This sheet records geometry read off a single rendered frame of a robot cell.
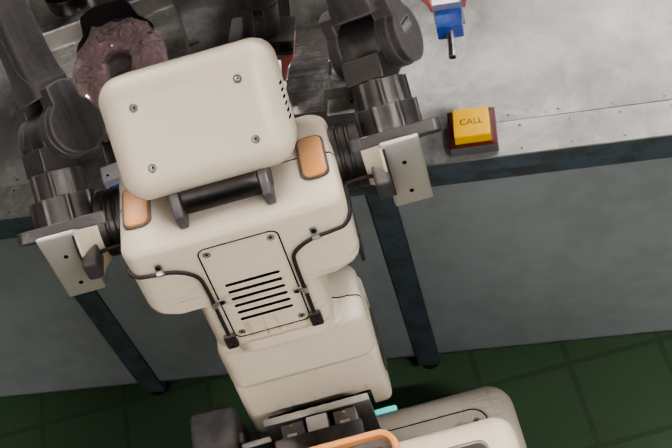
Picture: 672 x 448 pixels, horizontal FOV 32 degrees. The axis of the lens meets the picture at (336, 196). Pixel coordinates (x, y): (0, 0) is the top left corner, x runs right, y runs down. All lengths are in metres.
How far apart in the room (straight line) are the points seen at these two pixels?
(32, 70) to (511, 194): 0.93
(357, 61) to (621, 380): 1.31
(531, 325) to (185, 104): 1.31
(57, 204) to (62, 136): 0.09
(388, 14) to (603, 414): 1.31
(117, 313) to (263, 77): 1.20
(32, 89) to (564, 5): 1.01
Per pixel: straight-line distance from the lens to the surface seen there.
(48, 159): 1.52
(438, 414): 2.27
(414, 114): 1.46
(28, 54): 1.54
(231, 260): 1.42
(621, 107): 1.97
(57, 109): 1.51
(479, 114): 1.93
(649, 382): 2.59
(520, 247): 2.24
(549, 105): 1.98
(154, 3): 2.21
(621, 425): 2.55
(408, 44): 1.48
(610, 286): 2.39
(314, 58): 2.01
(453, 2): 1.93
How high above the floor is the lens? 2.31
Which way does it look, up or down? 52 degrees down
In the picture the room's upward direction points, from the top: 19 degrees counter-clockwise
